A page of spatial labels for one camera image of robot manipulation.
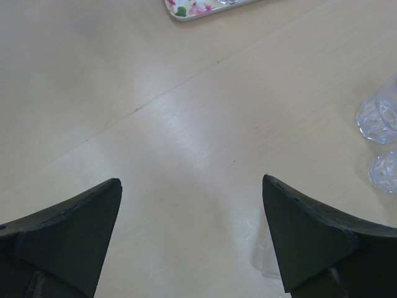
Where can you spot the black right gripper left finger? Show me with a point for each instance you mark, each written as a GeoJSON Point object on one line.
{"type": "Point", "coordinates": [60, 251]}

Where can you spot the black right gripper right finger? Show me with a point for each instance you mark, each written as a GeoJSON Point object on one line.
{"type": "Point", "coordinates": [324, 252]}

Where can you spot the clear glass sideways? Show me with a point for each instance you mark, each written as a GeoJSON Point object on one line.
{"type": "Point", "coordinates": [266, 261]}

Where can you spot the large clear faceted tumbler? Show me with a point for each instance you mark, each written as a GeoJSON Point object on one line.
{"type": "Point", "coordinates": [376, 116]}

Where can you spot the small clear glass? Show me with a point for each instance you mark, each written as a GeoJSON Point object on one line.
{"type": "Point", "coordinates": [230, 2]}
{"type": "Point", "coordinates": [382, 172]}

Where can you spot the floral patterned tray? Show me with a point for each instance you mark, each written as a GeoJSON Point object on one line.
{"type": "Point", "coordinates": [187, 10]}

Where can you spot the small clear glass behind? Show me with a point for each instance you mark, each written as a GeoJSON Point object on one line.
{"type": "Point", "coordinates": [382, 172]}

